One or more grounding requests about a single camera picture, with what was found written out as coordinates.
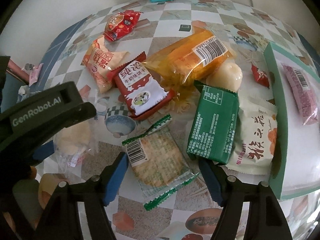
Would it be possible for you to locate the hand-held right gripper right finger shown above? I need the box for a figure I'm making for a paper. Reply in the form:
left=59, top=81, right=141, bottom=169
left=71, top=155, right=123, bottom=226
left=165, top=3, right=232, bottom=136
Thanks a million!
left=198, top=159, right=288, bottom=240

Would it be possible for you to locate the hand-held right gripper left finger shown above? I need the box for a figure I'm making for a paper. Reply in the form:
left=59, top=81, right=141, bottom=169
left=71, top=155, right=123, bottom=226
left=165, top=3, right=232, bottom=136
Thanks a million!
left=37, top=152, right=130, bottom=240

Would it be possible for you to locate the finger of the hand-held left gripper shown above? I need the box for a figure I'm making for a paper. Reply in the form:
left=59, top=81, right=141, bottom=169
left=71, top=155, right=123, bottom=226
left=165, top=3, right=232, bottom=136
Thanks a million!
left=25, top=140, right=55, bottom=166

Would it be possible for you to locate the clear-wrapped round rice cake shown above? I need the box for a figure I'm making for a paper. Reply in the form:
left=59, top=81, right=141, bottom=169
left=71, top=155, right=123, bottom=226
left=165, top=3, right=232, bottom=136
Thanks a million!
left=54, top=119, right=100, bottom=168

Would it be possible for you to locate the green-edged clear cracker packet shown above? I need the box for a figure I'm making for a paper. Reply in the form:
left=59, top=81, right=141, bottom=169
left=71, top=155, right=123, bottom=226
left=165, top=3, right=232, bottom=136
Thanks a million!
left=122, top=115, right=200, bottom=211

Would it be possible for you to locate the dark green snack packet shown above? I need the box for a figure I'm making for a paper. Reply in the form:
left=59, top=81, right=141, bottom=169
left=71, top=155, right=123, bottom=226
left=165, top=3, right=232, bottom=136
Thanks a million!
left=186, top=80, right=240, bottom=165

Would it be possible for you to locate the cream packet with orange flower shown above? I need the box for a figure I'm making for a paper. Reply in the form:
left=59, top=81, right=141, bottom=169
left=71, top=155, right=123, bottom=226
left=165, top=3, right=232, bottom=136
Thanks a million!
left=225, top=97, right=278, bottom=175

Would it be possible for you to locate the red and white biscuit packet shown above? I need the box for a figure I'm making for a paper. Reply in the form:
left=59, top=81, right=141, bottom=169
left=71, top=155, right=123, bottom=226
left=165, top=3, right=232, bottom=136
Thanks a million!
left=114, top=52, right=176, bottom=119

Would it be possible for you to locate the teal-rimmed white tray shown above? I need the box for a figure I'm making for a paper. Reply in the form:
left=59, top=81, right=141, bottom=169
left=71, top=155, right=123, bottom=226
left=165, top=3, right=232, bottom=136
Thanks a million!
left=262, top=42, right=320, bottom=201

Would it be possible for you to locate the round white pastry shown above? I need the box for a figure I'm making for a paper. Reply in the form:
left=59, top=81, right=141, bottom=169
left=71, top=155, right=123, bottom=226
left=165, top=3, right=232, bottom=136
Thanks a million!
left=205, top=61, right=243, bottom=93

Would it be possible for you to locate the orange clear bread packet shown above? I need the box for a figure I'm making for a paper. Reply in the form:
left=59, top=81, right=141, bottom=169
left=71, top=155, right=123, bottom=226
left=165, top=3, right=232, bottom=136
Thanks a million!
left=144, top=29, right=237, bottom=92

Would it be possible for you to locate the crumpled white paper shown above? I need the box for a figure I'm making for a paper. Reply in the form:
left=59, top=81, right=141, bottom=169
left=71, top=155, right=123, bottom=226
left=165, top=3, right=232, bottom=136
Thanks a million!
left=18, top=85, right=32, bottom=96

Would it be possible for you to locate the pink wrapper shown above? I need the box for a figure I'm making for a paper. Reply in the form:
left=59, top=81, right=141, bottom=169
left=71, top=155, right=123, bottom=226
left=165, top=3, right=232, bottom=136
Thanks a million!
left=21, top=63, right=44, bottom=85

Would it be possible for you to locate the beige and orange snack packet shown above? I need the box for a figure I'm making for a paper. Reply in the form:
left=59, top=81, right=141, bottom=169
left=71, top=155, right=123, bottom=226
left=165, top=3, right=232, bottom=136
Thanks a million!
left=80, top=35, right=130, bottom=94

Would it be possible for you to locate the small red candy packet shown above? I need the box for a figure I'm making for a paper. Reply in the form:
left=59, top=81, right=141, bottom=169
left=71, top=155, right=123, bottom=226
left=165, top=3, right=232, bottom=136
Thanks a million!
left=251, top=64, right=271, bottom=88

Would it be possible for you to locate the red patterned snack packet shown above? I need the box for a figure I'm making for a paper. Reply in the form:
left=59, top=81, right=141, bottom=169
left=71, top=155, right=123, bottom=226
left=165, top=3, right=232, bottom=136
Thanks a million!
left=104, top=9, right=140, bottom=42

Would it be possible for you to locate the pink snack packet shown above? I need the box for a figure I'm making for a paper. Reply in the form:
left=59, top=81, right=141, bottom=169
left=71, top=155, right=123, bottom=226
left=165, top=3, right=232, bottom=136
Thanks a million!
left=281, top=64, right=320, bottom=126

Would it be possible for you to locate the checkered printed tablecloth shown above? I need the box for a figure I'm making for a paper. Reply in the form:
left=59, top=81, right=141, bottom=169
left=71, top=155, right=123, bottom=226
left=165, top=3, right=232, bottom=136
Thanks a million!
left=0, top=0, right=320, bottom=240

